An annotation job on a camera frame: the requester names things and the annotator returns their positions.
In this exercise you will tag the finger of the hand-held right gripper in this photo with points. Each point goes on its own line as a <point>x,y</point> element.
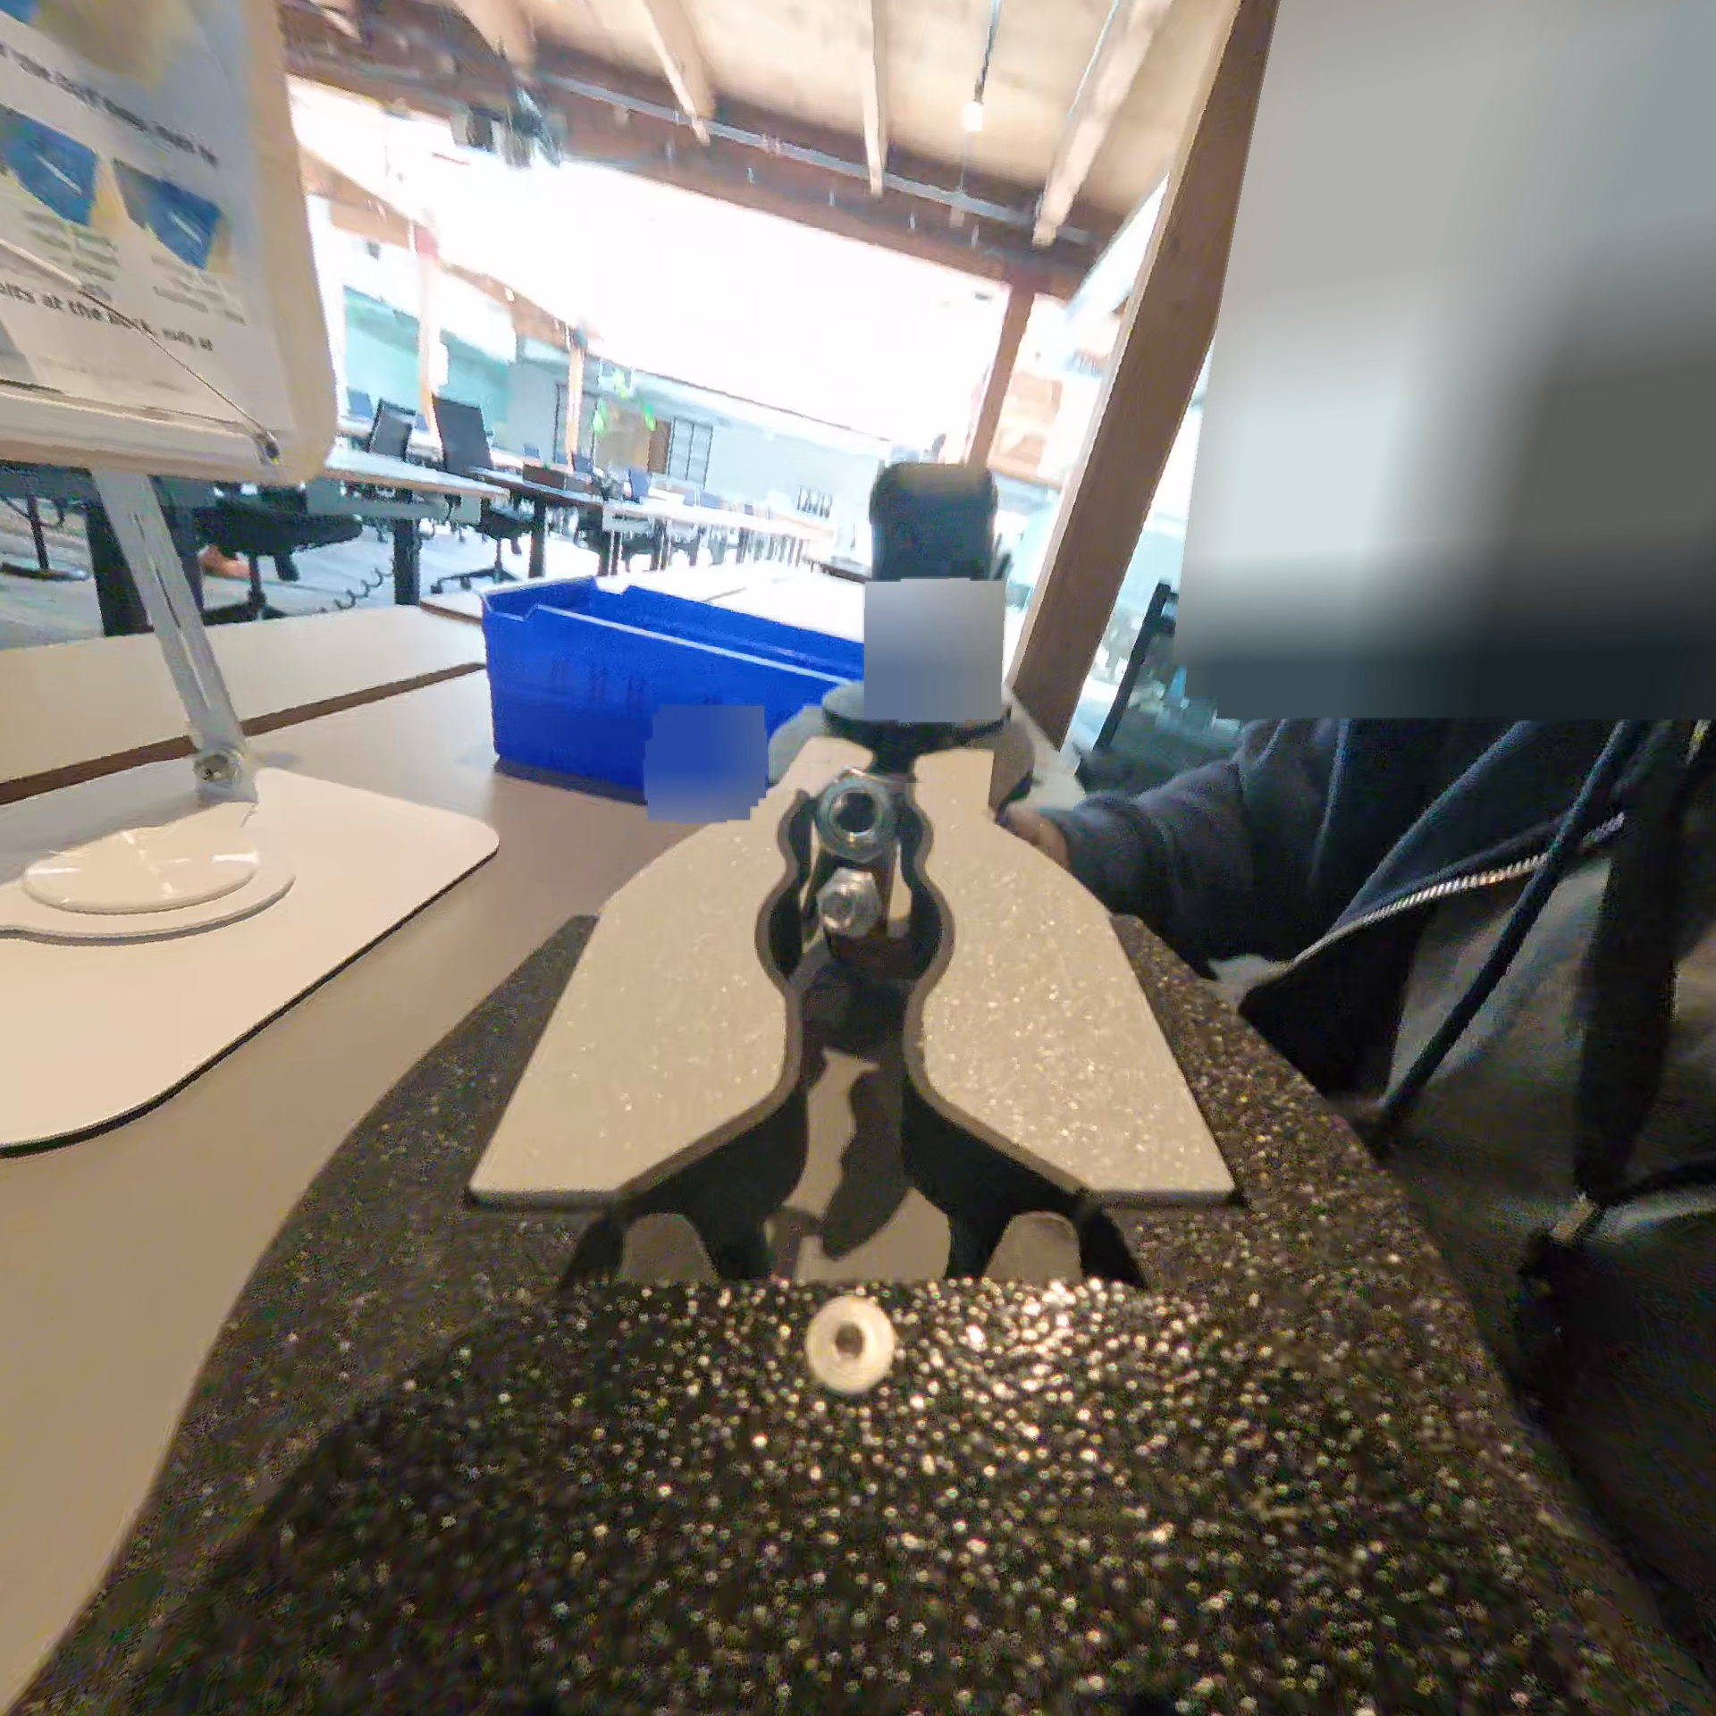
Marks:
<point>802,745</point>
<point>1012,770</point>

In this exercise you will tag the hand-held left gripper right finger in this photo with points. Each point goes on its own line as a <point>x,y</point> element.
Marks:
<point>1059,1021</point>

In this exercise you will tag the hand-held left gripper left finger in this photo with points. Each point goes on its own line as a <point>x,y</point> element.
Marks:
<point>644,1021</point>

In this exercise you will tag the silver bolt with nut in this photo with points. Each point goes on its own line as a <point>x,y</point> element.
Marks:
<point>848,820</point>

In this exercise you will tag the person's right forearm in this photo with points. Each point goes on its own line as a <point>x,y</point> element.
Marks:
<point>1180,845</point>

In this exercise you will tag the person's right hand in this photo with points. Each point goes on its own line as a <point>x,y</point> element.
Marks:
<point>1047,835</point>

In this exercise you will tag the blue plastic bin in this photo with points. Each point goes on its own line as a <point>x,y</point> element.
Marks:
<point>592,697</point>

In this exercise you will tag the green plant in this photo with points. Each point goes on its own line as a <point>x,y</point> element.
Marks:
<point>619,410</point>

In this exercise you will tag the person's dark zip jacket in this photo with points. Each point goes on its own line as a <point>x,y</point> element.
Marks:
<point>1393,832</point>

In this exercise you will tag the white document stand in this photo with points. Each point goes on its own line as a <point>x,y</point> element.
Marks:
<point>268,911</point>

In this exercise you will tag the hanging ceiling lamp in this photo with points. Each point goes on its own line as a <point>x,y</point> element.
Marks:
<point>975,115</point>

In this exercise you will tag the tall black office chair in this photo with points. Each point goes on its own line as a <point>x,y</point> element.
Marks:
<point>468,450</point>

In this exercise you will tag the person's grey shirt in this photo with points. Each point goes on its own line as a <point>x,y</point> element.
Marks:
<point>1502,1073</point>

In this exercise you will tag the white office desk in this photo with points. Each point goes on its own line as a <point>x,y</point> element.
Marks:
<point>403,476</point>

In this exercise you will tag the low black office chair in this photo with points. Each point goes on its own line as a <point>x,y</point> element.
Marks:
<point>268,523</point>

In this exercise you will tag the printed instruction sheet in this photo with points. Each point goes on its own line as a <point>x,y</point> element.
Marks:
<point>122,228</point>

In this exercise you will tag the thin wooden post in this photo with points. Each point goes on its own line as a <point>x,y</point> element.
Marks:
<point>999,376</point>

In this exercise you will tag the thick wooden post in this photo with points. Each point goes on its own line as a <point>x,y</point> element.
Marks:
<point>1153,335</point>

